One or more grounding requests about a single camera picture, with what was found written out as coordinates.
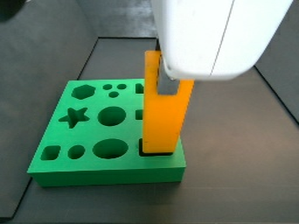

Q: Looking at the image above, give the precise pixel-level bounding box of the orange rectangular block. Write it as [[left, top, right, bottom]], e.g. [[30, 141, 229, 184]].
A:
[[143, 51, 194, 153]]

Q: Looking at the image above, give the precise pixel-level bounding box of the green foam shape board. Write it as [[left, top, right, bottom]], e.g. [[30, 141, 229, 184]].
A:
[[27, 79, 186, 187]]

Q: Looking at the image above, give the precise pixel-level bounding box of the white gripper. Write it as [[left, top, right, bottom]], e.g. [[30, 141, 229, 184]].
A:
[[151, 0, 294, 95]]

